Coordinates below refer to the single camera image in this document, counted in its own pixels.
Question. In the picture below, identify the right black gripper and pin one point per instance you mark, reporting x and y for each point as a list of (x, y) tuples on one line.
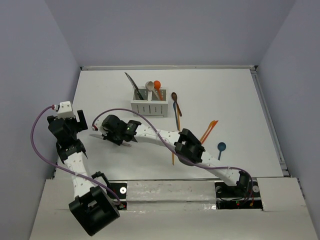
[(108, 135)]

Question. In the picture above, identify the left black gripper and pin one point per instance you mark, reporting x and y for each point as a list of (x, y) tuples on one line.
[(79, 126)]

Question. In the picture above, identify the pink handled steel knife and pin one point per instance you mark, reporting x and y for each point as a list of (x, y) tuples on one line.
[(100, 136)]

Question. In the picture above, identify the beige plastic spoon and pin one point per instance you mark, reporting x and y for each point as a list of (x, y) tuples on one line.
[(149, 85)]

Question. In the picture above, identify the teal handled steel knife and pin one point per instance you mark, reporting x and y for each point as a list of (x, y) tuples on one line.
[(134, 86)]

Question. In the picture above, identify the orange red plastic spoon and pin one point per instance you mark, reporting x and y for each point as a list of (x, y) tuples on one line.
[(157, 86)]

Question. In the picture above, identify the teal blue plastic knife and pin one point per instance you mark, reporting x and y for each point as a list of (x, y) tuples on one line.
[(176, 116)]

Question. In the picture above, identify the brown wooden spoon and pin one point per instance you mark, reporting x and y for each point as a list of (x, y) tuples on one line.
[(175, 99)]

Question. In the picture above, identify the orange handled knife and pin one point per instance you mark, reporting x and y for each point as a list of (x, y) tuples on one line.
[(178, 120)]

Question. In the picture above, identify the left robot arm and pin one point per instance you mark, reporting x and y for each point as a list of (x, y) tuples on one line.
[(91, 207)]

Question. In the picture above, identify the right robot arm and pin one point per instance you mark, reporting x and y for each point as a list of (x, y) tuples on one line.
[(183, 144)]

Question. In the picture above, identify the white two-compartment utensil caddy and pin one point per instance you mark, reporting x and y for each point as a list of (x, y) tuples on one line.
[(150, 105)]

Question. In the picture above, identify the yellow orange plastic spoon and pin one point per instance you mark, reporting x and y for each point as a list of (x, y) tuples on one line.
[(173, 159)]

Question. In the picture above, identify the dark blue plastic spoon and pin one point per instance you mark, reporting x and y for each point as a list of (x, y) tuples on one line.
[(221, 147)]

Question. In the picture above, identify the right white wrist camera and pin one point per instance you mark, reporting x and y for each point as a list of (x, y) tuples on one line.
[(97, 126)]

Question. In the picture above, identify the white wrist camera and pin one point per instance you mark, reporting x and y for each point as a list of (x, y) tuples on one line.
[(97, 126), (65, 110)]

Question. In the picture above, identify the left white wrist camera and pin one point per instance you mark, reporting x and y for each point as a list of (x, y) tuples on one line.
[(65, 110)]

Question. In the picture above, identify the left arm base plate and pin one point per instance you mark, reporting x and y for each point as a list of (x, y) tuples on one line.
[(120, 188)]

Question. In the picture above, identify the aluminium table edge rail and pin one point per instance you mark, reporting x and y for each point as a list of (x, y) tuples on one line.
[(165, 67)]

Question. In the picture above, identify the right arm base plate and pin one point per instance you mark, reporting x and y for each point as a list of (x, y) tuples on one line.
[(228, 199)]

